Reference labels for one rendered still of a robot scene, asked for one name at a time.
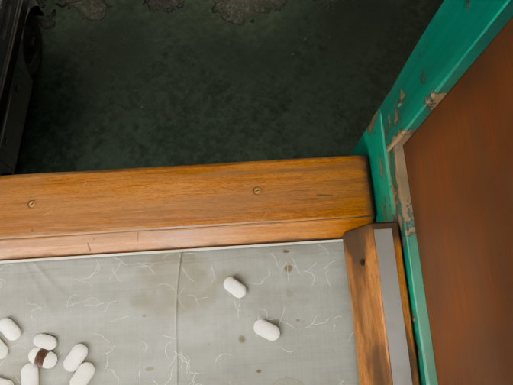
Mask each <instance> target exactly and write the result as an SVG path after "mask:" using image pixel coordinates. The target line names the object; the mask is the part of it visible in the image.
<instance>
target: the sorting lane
mask: <svg viewBox="0 0 513 385"><path fill-rule="evenodd" d="M228 277H233V278H235V279H236V280H238V281H239V282H240V283H242V284H243V285H244V286H245V287H246V294H245V295H244V296H243V297H241V298H237V297H235V296H234V295H233V294H232V293H230V292H229V291H227V290H226V289H225V288H224V280H225V279H226V278H228ZM4 318H9V319H11V320H12V321H13V322H14V323H15V324H16V325H17V326H18V327H19V329H20V330H21V335H20V337H19V338H18V339H16V340H13V341H12V340H8V339H7V338H6V337H5V336H4V335H3V334H2V332H1V331H0V339H1V340H2V341H3V343H4V344H5V345H6V346H7V348H8V353H7V355H6V356H5V357H4V358H2V359H0V378H2V379H6V380H10V381H12V382H13V384H14V385H21V370H22V368H23V367H24V366H25V365H26V364H30V363H31V362H30V361H29V358H28V355H29V353H30V351H31V350H32V349H34V348H39V347H37V346H36V345H34V342H33V340H34V336H35V335H37V334H40V333H42V334H45V335H50V336H53V337H54V338H56V340H57V345H56V347H55V348H54V349H51V350H48V351H52V352H53V353H54V354H55V355H56V356H57V362H56V364H55V365H54V366H53V367H52V368H42V367H39V366H37V367H38V374H39V385H70V380H71V378H72V376H73V375H74V373H75V372H76V371H77V370H75V371H67V370H66V369H65V368H64V366H63V362H64V360H65V359H66V357H67V356H68V354H69V353H70V352H71V350H72V348H73V347H74V346H75V345H77V344H83V345H85V346H86V347H87V349H88V354H87V356H86V357H85V359H84V360H83V361H82V363H81V364H83V363H87V362H89V363H91V364H92V365H93V366H94V368H95V373H94V374H93V376H92V378H91V379H90V381H89V382H88V383H87V385H359V379H358V371H357V355H356V341H355V334H354V330H353V316H352V309H351V301H350V290H349V283H348V277H347V265H346V258H345V253H344V243H343V239H338V240H326V241H303V242H291V243H278V244H255V245H243V246H231V247H207V248H196V249H183V250H171V251H148V252H136V253H123V254H100V255H88V256H76V257H52V258H41V259H28V260H5V261H0V321H1V320H2V319H4ZM260 319H263V320H266V321H267V322H270V323H272V324H274V325H276V326H277V327H278V328H279V331H280V335H279V337H278V338H277V339H276V340H274V341H270V340H268V339H266V338H264V337H262V336H260V335H258V334H257V333H256V332H255V331H254V328H253V327H254V324H255V322H256V321H258V320H260ZM81 364H80V365H81Z"/></svg>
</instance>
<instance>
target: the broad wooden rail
mask: <svg viewBox="0 0 513 385"><path fill-rule="evenodd" d="M374 222H376V210H375V204H374V198H373V187H372V180H371V174H370V168H369V158H368V157H367V155H350V156H336V157H310V158H297V159H283V160H257V161H244V162H230V163H204V164H190V165H177V166H164V167H138V168H124V169H110V170H84V171H71V172H58V173H32V174H18V175H5V176H0V261H5V260H28V259H41V258H52V257H76V256H88V255H100V254H123V253H136V252H148V251H171V250H183V249H196V248H219V247H231V246H243V245H255V244H278V243H291V242H303V241H326V240H338V239H343V236H342V235H343V234H344V232H345V231H349V230H351V229H354V228H358V227H360V226H364V225H368V224H370V223H374Z"/></svg>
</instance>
